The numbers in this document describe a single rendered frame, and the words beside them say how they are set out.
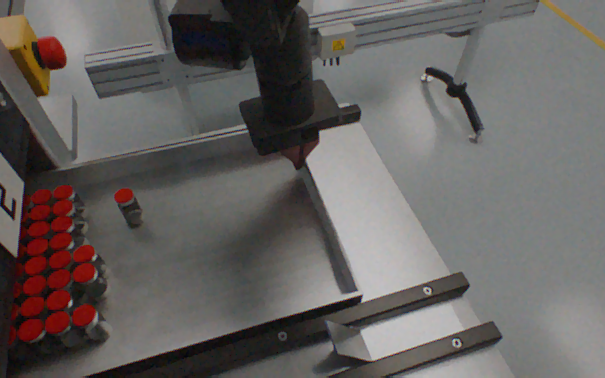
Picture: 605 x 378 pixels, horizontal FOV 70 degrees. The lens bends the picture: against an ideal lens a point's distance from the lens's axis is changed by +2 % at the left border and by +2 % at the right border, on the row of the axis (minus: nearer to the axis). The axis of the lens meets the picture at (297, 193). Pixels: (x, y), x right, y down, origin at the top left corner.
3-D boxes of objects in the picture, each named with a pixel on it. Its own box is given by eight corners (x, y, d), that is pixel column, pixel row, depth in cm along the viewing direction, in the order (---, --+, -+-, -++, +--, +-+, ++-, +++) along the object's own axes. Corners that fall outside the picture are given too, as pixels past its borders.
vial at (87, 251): (89, 286, 46) (71, 265, 42) (89, 268, 47) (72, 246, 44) (111, 280, 46) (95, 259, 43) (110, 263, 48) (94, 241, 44)
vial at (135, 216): (126, 227, 50) (114, 206, 47) (125, 213, 52) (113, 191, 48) (145, 223, 51) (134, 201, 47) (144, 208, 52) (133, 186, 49)
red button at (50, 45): (38, 79, 53) (21, 51, 50) (39, 61, 55) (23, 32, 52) (70, 74, 54) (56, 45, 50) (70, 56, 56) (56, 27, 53)
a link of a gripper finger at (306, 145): (254, 158, 56) (240, 104, 49) (305, 143, 57) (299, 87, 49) (269, 197, 52) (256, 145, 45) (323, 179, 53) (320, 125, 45)
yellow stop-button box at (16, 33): (-13, 108, 52) (-51, 57, 46) (-7, 73, 56) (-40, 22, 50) (53, 96, 53) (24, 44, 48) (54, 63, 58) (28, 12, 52)
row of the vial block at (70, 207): (65, 353, 41) (43, 337, 38) (70, 210, 52) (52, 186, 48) (89, 346, 42) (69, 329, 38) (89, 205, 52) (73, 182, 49)
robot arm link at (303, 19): (298, 30, 35) (314, -7, 38) (221, 24, 37) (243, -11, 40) (304, 95, 41) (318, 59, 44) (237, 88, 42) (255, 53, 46)
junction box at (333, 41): (320, 60, 143) (322, 36, 136) (315, 52, 146) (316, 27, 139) (353, 54, 145) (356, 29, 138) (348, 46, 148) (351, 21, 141)
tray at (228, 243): (7, 414, 38) (-15, 405, 36) (29, 195, 54) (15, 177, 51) (359, 308, 44) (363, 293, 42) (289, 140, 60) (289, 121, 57)
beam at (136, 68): (99, 99, 134) (84, 67, 125) (98, 84, 139) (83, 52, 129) (532, 15, 164) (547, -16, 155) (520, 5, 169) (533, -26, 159)
